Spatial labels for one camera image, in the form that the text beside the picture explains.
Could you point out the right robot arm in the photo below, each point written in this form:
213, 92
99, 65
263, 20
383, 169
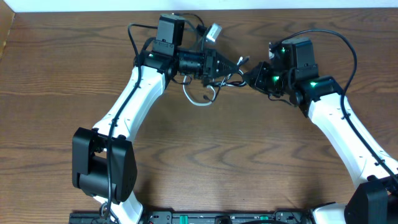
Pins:
294, 72

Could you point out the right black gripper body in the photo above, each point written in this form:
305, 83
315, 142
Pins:
270, 81

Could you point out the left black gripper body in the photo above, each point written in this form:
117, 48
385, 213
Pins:
210, 64

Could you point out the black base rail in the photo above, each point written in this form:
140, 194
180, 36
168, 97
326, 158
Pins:
151, 216

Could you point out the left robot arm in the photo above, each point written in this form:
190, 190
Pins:
103, 160

